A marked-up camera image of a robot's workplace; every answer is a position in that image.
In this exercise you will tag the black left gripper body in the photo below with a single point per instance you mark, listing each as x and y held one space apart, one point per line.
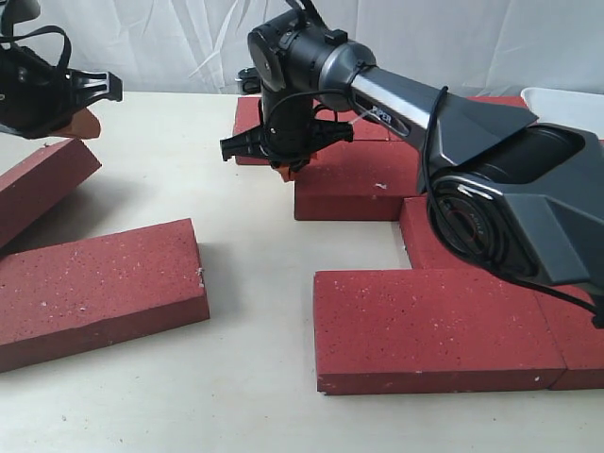
38 98

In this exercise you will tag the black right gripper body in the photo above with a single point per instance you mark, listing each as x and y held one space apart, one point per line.
288 133

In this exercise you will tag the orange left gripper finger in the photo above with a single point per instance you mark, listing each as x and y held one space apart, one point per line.
84 126

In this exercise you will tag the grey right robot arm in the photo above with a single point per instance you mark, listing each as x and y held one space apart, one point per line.
518 198

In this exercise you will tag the back row left brick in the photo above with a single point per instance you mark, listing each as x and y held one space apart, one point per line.
247 116

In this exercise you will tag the third row red brick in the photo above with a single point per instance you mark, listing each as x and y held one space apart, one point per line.
423 248

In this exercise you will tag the front row large brick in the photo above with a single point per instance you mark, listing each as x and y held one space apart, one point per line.
428 331

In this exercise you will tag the back row right brick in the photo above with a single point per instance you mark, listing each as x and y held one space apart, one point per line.
500 103

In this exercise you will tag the front row right brick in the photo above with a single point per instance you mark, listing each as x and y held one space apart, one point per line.
579 342

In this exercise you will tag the pale blue backdrop cloth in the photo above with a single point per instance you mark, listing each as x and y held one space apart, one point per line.
474 47

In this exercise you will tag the white plastic tray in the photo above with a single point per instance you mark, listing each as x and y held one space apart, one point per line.
582 110

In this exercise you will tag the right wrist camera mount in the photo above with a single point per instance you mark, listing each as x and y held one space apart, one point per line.
248 81

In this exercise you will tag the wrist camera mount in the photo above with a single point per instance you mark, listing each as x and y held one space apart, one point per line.
18 11
248 81

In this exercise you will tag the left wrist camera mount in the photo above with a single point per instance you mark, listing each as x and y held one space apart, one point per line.
18 11

